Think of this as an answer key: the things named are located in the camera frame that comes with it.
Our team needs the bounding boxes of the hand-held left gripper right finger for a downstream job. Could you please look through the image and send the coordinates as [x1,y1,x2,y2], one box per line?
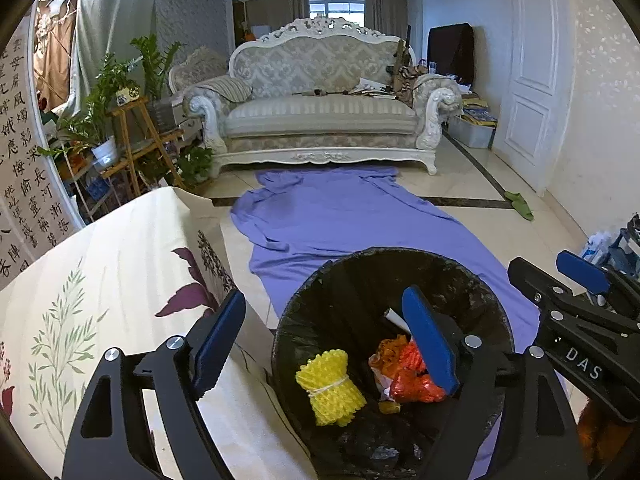
[401,286,591,480]

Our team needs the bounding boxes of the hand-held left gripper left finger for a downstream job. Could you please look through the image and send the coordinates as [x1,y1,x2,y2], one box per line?
[61,287,247,480]

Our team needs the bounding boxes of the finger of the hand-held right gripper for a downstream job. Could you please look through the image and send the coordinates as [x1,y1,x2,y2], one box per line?
[507,257,640,336]
[556,251,640,321]

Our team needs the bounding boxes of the white paper stick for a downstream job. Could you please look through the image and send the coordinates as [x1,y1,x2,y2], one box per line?
[382,308,412,335]

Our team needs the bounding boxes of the orange plastic bag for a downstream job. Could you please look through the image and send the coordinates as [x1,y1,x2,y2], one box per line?
[369,334,416,386]

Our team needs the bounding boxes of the red net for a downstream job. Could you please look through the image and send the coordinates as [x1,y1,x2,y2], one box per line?
[390,342,447,405]

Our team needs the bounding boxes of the black trash bin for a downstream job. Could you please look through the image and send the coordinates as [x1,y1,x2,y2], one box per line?
[271,246,516,478]

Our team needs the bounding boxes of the yellow foam net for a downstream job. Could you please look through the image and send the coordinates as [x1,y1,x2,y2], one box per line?
[295,349,365,427]

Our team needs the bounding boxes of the person's right forearm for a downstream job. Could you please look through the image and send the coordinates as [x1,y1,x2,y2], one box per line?
[577,400,626,466]

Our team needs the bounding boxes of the blue white plastic packet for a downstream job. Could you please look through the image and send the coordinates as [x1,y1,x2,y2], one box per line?
[582,227,640,281]

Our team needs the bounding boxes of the green slipper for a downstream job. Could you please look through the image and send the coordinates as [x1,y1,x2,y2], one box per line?
[504,190,535,222]

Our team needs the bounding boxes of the clear storage box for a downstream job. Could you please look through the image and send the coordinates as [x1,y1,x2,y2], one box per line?
[450,105,498,150]

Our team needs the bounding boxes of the purple floor cloth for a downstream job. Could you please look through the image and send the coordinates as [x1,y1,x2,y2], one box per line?
[230,166,568,480]

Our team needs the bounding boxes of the small green floor plant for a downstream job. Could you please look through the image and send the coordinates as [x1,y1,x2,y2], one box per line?
[177,146,216,181]

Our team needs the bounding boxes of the metal rack with blue crate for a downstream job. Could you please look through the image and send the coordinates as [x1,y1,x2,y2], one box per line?
[55,150,131,221]

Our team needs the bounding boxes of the white door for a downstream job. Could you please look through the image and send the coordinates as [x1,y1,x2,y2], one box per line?
[492,0,576,196]

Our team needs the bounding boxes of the leopard print bag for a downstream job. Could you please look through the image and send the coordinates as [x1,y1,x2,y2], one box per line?
[395,65,426,106]

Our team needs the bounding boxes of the green plant in white pot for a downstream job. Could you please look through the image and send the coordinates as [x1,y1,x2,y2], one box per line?
[35,52,141,168]

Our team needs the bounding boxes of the black cloth cover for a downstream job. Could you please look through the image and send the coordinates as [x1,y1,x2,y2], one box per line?
[428,22,476,86]

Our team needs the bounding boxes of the wooden plant stand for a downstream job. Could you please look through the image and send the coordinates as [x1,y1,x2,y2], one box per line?
[100,97,186,201]

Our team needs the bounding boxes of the papers on sofa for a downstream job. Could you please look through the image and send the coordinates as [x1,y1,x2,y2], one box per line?
[350,79,396,97]

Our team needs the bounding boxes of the calligraphy folding screen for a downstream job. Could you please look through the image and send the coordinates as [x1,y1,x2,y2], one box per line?
[0,25,83,291]

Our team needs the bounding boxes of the ornate white sofa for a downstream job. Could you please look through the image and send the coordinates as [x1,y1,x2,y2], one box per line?
[182,16,463,176]

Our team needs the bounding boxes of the striped cushion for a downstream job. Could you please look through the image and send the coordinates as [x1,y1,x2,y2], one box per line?
[210,76,253,103]

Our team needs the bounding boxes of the ornate armchair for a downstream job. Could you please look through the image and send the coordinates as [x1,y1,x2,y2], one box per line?
[168,46,231,106]

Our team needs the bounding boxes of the tall dark green plant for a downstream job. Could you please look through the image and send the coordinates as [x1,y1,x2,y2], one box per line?
[130,34,182,101]

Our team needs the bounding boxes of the brown window curtain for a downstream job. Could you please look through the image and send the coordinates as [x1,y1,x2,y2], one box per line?
[245,0,309,36]
[364,0,407,36]

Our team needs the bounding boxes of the window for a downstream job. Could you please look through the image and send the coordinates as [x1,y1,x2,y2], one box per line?
[308,0,366,23]

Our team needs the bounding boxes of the brown hanging garment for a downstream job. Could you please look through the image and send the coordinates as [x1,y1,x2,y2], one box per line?
[32,0,76,111]

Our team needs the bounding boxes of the grey curtain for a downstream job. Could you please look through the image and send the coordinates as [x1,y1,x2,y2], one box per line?
[75,0,161,116]

